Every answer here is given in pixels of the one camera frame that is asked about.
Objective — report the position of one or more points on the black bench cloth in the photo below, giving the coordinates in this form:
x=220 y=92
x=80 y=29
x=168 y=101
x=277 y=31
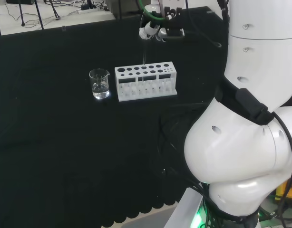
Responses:
x=65 y=142

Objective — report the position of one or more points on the dark grey equipment stand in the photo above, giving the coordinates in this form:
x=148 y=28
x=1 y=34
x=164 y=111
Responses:
x=124 y=7

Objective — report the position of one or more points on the yellow stop button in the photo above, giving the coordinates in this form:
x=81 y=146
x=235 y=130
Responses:
x=282 y=192

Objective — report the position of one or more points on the black box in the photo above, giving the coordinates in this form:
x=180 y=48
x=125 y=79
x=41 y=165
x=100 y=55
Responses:
x=20 y=1

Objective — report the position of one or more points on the clear glass beaker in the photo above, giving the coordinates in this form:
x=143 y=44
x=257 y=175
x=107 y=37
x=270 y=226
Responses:
x=100 y=89

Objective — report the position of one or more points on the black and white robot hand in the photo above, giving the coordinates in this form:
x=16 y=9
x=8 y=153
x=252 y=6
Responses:
x=172 y=26

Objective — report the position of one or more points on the white test tube rack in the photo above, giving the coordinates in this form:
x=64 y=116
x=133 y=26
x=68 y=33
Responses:
x=146 y=91

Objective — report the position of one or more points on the clear glass rod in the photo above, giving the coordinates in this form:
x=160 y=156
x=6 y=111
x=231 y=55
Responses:
x=144 y=57

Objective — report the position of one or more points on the white power strip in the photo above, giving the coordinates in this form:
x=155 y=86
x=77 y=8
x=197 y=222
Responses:
x=87 y=10

